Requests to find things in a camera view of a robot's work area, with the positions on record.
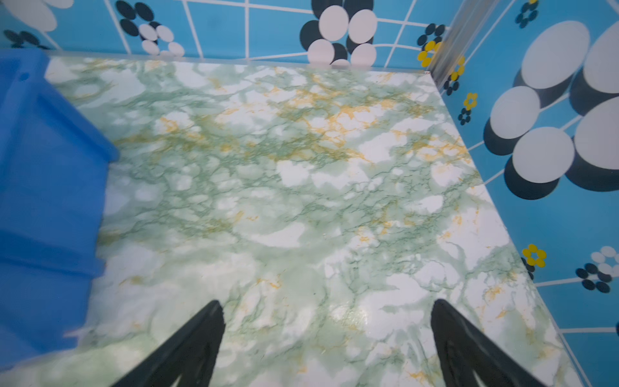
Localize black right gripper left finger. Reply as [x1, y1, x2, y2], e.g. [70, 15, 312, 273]
[115, 300, 226, 386]

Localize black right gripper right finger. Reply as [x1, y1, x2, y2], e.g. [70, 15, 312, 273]
[430, 299, 543, 387]

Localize blue plastic storage bin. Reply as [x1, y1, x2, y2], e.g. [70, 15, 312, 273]
[1, 48, 119, 369]

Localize aluminium corner post right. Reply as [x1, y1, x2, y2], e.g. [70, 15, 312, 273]
[429, 0, 500, 88]

